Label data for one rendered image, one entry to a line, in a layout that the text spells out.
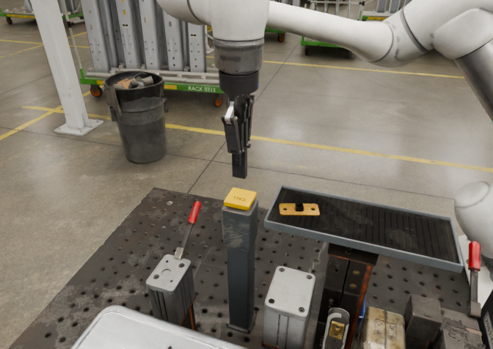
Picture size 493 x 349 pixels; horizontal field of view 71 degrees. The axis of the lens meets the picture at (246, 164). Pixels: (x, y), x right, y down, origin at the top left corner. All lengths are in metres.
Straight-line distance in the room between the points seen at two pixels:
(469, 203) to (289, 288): 0.70
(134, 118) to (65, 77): 1.10
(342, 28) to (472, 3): 0.29
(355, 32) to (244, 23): 0.35
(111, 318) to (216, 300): 0.44
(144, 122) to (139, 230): 1.70
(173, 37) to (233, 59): 4.01
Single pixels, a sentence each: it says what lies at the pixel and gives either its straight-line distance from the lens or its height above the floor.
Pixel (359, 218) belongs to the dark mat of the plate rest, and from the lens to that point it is 0.77.
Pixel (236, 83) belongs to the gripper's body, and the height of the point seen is 1.44.
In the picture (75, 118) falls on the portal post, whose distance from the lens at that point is 4.05.
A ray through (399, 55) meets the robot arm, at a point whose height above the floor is 1.41.
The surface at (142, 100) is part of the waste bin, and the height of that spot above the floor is 0.62.
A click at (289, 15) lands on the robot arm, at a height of 1.52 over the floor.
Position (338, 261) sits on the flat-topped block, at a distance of 0.80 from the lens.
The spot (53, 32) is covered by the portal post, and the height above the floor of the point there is 1.00.
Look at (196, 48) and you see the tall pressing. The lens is 4.54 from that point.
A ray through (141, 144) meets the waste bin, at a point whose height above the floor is 0.20.
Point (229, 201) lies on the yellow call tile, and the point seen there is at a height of 1.16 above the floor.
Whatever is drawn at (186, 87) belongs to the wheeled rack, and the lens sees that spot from 4.27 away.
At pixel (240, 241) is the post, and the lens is 0.83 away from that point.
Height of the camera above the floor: 1.64
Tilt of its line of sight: 32 degrees down
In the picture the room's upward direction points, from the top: straight up
